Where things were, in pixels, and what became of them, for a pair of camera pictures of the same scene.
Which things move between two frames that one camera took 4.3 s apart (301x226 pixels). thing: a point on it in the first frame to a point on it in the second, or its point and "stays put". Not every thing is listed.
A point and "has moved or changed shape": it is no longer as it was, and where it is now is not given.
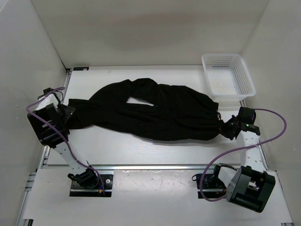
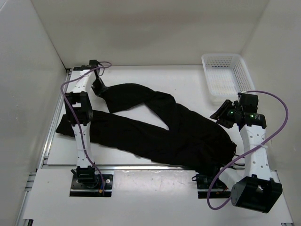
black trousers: x=176 y=115 has moved or changed shape
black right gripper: x=223 y=130 to x=220 y=113
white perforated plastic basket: x=229 y=81 stays put
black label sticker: x=80 y=68 stays put
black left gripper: x=68 y=111 to x=102 y=91
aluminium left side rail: x=45 y=149 stays put
